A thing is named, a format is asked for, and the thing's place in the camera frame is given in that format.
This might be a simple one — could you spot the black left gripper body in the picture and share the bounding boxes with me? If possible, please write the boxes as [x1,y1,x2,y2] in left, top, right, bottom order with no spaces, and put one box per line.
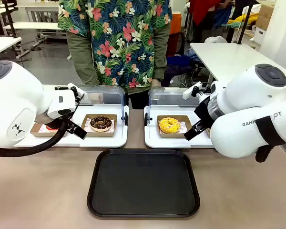
[35,110,73,127]

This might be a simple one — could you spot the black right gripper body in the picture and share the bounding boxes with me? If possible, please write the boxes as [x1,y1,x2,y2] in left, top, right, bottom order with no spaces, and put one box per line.
[194,96,217,127]

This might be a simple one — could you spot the person right forearm green sleeve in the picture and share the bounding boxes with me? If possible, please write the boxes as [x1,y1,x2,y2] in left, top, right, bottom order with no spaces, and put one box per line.
[66,30,100,86]

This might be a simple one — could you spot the person left forearm green sleeve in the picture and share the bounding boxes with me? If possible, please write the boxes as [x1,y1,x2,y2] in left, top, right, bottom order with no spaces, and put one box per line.
[153,23,171,81]

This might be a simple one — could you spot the chocolate sprinkled donut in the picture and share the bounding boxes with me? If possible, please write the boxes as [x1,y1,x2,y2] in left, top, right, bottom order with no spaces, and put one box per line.
[89,115,113,133]

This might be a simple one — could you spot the yellow sprinkled donut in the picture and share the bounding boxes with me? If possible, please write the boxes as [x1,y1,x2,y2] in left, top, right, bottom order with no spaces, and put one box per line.
[158,116,182,135]

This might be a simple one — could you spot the black serving tray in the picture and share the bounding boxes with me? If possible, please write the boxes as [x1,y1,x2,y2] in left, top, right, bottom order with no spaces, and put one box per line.
[86,148,201,219]

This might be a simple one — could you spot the white display case base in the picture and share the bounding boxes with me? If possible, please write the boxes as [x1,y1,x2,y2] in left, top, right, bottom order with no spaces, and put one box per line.
[143,105,215,149]
[13,104,130,149]

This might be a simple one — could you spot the clear display case lid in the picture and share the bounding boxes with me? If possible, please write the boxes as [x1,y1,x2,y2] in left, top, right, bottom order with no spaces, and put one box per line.
[148,86,207,118]
[78,85,127,121]

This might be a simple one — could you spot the dark blue clothes pile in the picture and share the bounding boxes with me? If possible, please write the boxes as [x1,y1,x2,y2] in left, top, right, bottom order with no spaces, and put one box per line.
[161,49,207,87]

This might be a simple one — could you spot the white side table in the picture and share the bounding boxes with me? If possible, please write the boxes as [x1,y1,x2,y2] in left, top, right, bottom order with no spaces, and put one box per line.
[189,42,286,84]

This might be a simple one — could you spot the white office desk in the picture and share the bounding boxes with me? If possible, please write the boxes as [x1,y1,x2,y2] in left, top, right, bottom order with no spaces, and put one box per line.
[0,36,22,61]

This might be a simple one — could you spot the orange chair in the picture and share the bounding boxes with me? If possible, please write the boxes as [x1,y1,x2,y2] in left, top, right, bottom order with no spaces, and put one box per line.
[168,12,186,57]

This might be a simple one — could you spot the white long desk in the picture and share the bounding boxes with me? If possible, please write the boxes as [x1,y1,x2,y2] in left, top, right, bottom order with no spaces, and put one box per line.
[2,21,68,33]

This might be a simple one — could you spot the white storage box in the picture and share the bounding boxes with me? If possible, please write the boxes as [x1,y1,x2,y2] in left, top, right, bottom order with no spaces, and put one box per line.
[252,25,268,45]

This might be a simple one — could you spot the floral shirt person torso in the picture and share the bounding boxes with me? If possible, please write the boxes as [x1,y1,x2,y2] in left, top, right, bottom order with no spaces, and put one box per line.
[57,0,173,94]

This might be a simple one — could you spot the yellow cloth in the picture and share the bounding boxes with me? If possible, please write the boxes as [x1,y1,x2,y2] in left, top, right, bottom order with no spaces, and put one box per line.
[232,12,261,25]

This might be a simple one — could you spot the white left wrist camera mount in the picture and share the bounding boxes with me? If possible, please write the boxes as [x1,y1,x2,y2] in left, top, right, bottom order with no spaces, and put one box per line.
[47,82,88,119]

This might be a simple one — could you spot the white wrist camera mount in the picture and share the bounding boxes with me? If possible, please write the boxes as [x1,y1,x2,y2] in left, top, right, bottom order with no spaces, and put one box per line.
[47,82,88,119]
[182,81,212,100]

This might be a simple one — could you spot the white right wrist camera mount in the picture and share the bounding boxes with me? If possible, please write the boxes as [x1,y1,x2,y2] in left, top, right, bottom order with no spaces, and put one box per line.
[182,81,212,100]

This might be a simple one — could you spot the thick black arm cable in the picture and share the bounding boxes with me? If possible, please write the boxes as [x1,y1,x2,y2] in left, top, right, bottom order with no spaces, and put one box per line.
[0,118,71,158]

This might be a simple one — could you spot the black strap on arm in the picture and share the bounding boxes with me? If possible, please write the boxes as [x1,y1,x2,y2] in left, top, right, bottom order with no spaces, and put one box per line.
[254,114,286,164]

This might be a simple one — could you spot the black camera stand pole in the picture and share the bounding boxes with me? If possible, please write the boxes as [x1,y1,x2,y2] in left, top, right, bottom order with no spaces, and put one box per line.
[236,0,257,45]

